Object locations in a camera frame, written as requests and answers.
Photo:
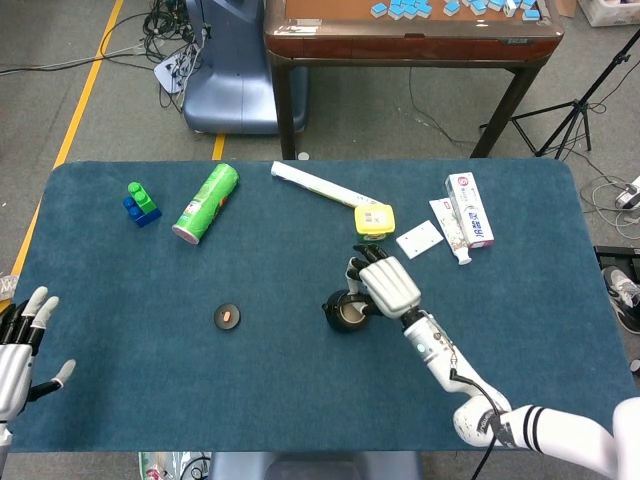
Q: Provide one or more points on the white toothpaste tube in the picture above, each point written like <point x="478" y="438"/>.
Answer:
<point x="447" y="225"/>

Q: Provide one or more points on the blue felt table mat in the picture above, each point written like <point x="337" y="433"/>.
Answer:
<point x="250" y="400"/>

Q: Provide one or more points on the white rolled wrap tube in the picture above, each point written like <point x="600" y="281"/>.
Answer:
<point x="320" y="186"/>

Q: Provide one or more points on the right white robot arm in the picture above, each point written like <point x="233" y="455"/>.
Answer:
<point x="430" y="345"/>

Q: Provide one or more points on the white mahjong tile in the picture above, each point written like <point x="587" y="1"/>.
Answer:
<point x="510" y="6"/>

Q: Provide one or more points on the white power adapter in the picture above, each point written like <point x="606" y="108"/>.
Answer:
<point x="629" y="195"/>

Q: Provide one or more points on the white pink toothpaste box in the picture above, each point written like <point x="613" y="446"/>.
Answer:
<point x="470" y="210"/>

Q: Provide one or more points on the black floor equipment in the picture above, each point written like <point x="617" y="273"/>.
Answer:
<point x="617" y="257"/>

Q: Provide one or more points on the small black teapot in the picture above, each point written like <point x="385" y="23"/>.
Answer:
<point x="332" y="320"/>

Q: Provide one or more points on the blue mahjong tile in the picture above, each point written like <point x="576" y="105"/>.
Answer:
<point x="530" y="13"/>
<point x="379" y="8"/>

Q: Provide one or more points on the brown cardboard box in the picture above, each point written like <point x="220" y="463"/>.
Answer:
<point x="565" y="7"/>

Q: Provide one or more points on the green toy brick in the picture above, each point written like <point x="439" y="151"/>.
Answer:
<point x="145" y="200"/>

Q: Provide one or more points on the white flat square plate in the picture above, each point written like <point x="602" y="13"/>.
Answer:
<point x="419" y="240"/>

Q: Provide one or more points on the black tripod stand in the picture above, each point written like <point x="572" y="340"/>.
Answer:
<point x="582" y="103"/>

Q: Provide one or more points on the colourful printed bag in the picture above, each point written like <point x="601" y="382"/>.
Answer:
<point x="160" y="467"/>

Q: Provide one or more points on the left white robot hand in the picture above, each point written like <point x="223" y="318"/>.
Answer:
<point x="12" y="370"/>

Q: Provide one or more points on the brown mahjong table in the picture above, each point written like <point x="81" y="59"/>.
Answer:
<point x="400" y="47"/>

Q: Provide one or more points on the small black disc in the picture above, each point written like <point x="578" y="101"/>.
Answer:
<point x="222" y="322"/>

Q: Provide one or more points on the green chip can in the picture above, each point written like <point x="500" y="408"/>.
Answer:
<point x="207" y="202"/>

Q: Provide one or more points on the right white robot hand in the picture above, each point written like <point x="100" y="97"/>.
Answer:
<point x="392" y="287"/>

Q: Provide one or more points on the blue toy brick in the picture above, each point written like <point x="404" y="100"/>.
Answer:
<point x="145" y="219"/>

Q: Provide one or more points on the white power strip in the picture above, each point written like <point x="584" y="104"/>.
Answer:
<point x="167" y="75"/>

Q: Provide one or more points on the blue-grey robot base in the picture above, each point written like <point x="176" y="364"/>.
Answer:
<point x="235" y="90"/>

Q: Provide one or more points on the green tub yellow lid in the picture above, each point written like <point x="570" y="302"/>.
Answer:
<point x="372" y="220"/>

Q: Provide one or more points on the grey-blue own robot base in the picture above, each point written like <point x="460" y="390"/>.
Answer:
<point x="320" y="467"/>

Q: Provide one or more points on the grey sneaker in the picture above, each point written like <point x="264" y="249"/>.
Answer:
<point x="625" y="300"/>

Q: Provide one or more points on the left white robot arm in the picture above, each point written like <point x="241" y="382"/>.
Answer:
<point x="4" y="445"/>

